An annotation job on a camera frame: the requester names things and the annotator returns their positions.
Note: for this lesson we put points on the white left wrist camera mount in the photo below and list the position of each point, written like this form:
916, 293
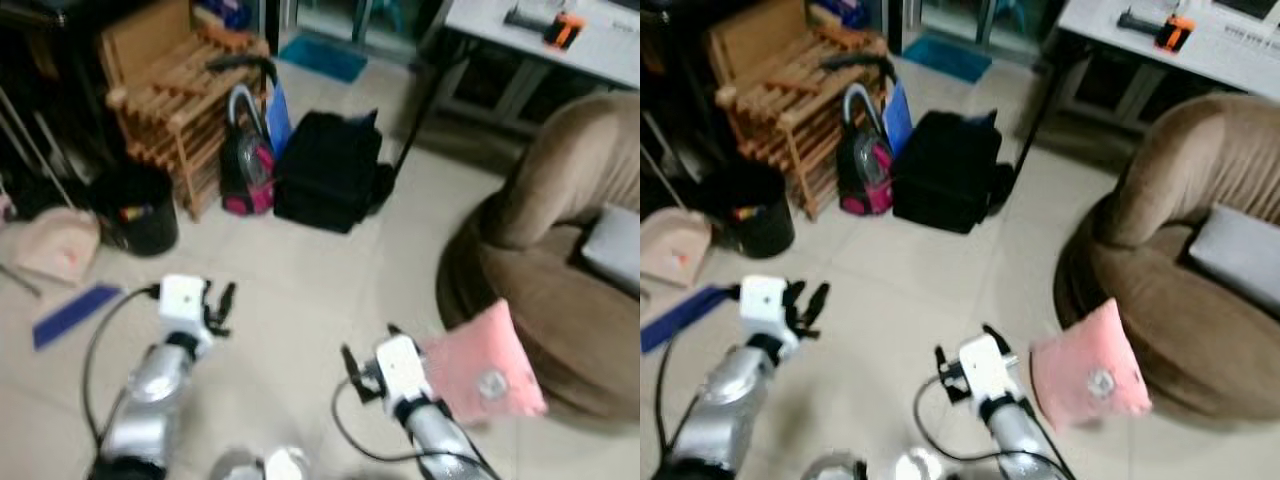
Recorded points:
183, 305
765, 305

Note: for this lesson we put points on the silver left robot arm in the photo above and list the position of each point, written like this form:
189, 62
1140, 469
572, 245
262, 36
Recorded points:
150, 400
720, 410

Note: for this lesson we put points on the black waste bin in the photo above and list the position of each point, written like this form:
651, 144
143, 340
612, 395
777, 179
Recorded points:
140, 228
757, 228

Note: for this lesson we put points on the orange black tool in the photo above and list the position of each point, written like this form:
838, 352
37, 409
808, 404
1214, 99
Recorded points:
563, 32
1174, 35

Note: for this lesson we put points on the pale pink dustpan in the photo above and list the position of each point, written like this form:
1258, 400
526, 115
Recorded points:
60, 252
675, 252

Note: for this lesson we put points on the wooden slatted rack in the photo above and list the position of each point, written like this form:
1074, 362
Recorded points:
160, 90
772, 90

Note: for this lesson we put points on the white table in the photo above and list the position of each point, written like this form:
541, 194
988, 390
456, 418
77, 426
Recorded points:
1230, 58
600, 52

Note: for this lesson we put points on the thin black pole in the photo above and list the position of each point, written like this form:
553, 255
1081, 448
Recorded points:
1038, 115
420, 115

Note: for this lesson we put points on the black fabric bag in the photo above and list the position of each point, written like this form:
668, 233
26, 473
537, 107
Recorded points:
945, 172
325, 172

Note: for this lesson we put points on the robot left leg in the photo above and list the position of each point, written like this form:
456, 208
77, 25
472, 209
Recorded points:
835, 468

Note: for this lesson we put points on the pink pillow with grey print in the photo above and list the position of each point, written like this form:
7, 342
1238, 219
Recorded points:
1085, 372
478, 362

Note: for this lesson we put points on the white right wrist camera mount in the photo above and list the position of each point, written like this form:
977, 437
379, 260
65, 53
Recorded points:
986, 368
402, 370

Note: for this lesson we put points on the dark cabinet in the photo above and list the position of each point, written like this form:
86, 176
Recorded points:
50, 60
675, 60

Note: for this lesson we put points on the grey cushion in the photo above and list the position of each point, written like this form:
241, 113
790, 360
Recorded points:
1240, 258
615, 250

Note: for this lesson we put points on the dark blue flat strip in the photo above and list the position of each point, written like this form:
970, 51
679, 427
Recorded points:
75, 316
682, 318

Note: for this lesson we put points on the pink black vacuum cleaner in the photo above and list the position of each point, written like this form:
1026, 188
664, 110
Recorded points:
247, 175
866, 175

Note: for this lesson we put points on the robot leg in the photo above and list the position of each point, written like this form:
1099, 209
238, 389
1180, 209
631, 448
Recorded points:
288, 465
918, 466
835, 468

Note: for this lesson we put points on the blue flat board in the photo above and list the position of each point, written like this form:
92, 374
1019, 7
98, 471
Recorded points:
898, 120
278, 120

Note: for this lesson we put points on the brown beanbag sofa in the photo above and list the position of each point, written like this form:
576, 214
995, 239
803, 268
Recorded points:
1180, 335
560, 330

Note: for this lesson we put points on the robot right leg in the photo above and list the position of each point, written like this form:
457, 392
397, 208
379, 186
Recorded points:
918, 466
288, 465

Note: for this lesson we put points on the blue floor mat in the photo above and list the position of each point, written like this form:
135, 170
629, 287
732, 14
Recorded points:
946, 58
322, 58

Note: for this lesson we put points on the black elongated device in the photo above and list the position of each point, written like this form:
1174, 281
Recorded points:
525, 17
1138, 20

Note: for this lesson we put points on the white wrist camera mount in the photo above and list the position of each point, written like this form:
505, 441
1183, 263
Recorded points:
183, 305
986, 368
765, 305
402, 370

